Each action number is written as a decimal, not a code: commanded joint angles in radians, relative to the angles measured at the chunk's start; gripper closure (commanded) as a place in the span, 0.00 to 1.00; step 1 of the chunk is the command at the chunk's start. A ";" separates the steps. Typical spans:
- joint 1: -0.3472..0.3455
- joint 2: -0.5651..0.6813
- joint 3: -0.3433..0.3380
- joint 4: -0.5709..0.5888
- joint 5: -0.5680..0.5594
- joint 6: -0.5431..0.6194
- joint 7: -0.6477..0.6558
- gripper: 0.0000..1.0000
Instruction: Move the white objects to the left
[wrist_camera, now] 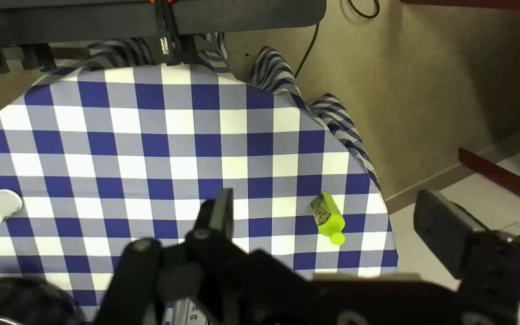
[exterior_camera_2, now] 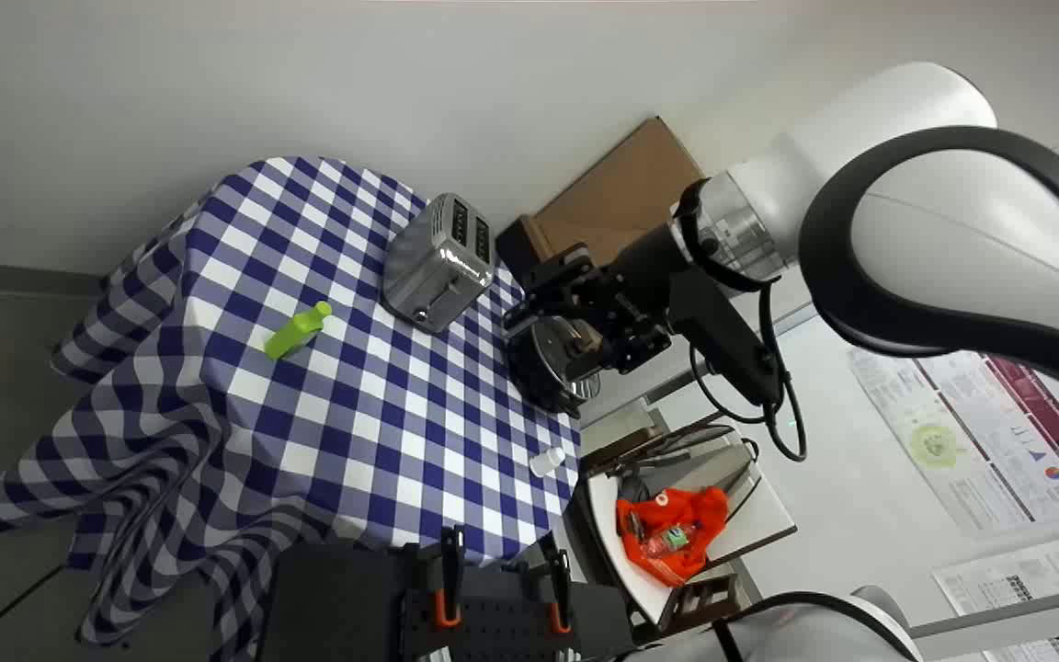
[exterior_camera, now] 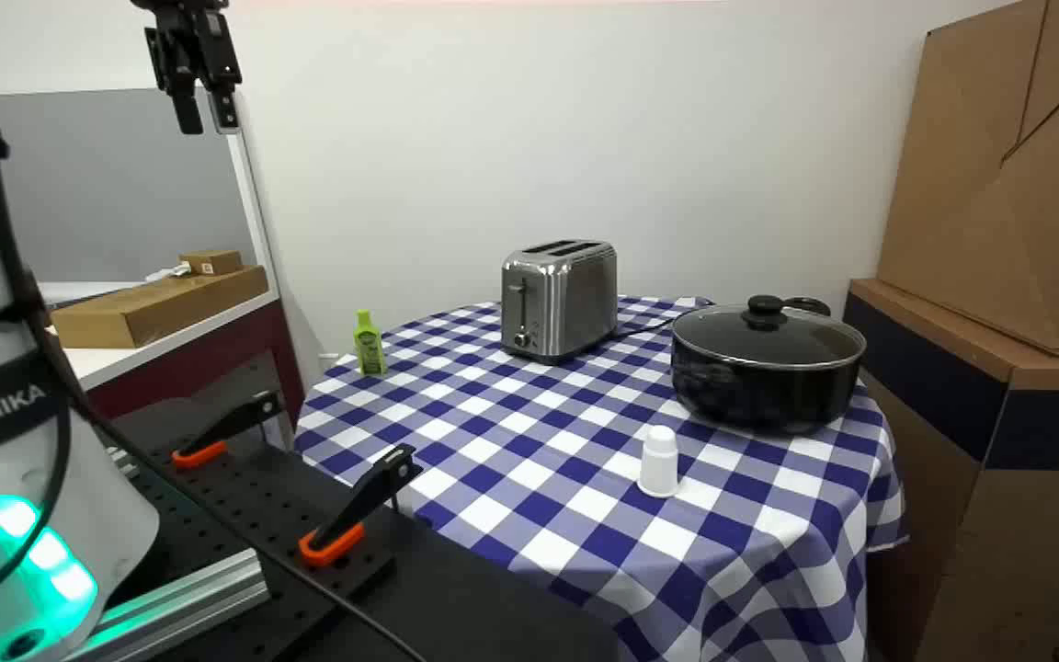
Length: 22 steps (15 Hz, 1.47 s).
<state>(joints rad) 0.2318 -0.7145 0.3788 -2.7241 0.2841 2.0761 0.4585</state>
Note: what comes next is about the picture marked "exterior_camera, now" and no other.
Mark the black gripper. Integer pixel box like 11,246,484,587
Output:
130,0,246,139

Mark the white plastic cup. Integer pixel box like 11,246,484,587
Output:
635,423,685,500

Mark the grey partition panel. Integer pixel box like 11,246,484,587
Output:
0,86,284,290

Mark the small wooden block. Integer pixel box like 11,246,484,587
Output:
178,246,246,279

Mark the wooden tray box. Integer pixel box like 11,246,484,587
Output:
46,263,272,352

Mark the red-brown desk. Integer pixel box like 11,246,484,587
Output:
45,285,309,426

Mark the green olive oil bottle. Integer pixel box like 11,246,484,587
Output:
350,309,391,382

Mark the black orange spring clamp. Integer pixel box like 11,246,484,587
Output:
169,385,285,474
295,440,428,573

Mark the silver two-slot toaster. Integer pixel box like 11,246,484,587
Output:
495,236,620,363

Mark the blue white checkered tablecloth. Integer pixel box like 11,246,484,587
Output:
290,290,909,662

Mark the black perforated breadboard table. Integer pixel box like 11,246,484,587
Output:
99,391,620,662

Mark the black glass pot lid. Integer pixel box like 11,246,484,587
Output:
673,290,870,372

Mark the black cooking pot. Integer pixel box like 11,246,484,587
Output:
668,293,870,439

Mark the large leaning cardboard sheet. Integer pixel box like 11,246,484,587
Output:
874,0,1059,360

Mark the cardboard box with blue band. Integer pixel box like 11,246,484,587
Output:
842,274,1059,662

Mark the aluminium extrusion rail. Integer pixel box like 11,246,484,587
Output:
70,544,272,662

